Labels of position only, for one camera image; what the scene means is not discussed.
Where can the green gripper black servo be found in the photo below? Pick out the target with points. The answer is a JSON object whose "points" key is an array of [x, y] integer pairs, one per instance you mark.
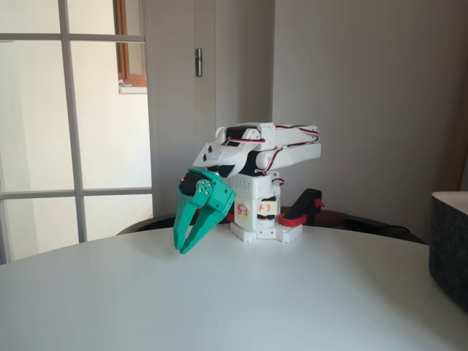
{"points": [[219, 199]]}

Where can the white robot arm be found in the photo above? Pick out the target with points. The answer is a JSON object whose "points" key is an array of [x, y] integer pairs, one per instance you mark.
{"points": [[292, 146]]}

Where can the dark grey felt box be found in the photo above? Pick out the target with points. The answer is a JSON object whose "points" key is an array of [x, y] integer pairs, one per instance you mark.
{"points": [[449, 248]]}

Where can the black and red table clamp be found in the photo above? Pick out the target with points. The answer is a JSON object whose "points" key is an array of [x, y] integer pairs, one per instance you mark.
{"points": [[230, 217], [305, 204]]}

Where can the dark wooden chair back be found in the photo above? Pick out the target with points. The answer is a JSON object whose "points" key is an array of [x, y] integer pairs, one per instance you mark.
{"points": [[365, 223], [153, 221]]}

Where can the yellow sticker marked F5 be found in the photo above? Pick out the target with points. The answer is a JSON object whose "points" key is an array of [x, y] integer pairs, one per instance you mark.
{"points": [[244, 211]]}

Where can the yellow sticker marked F3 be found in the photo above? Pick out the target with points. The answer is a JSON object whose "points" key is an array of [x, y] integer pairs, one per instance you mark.
{"points": [[265, 208]]}

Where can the white glazed door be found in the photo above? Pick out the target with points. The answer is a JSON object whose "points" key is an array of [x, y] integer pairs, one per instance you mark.
{"points": [[66, 109]]}

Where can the brown wooden window frame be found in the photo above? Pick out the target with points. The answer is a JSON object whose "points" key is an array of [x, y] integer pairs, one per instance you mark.
{"points": [[122, 44]]}

